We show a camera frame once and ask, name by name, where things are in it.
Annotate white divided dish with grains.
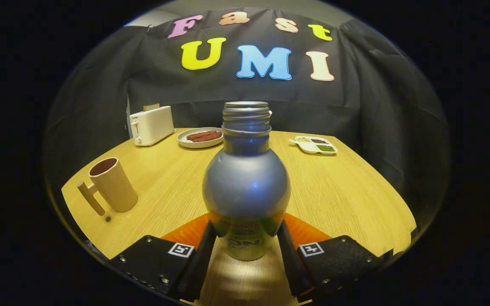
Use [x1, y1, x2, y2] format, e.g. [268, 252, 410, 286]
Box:
[289, 135, 338, 155]

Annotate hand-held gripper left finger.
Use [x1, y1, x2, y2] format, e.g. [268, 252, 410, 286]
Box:
[110, 212, 218, 302]

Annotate brown meat slice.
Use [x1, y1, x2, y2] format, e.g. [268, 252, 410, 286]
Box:
[186, 130, 220, 140]
[192, 132, 223, 142]

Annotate wooden table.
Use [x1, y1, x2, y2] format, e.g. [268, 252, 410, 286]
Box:
[61, 127, 417, 306]

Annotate beige cup with wooden handle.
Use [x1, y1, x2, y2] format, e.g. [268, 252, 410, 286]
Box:
[77, 157, 138, 216]

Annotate silver juice bottle green label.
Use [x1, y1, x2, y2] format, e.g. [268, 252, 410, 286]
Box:
[202, 101, 291, 261]

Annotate round white plate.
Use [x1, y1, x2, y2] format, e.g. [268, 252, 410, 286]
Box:
[177, 127, 224, 149]

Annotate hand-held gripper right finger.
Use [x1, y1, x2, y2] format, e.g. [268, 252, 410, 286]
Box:
[276, 212, 394, 303]

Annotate white toaster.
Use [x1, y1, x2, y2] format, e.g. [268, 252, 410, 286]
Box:
[129, 106, 176, 147]

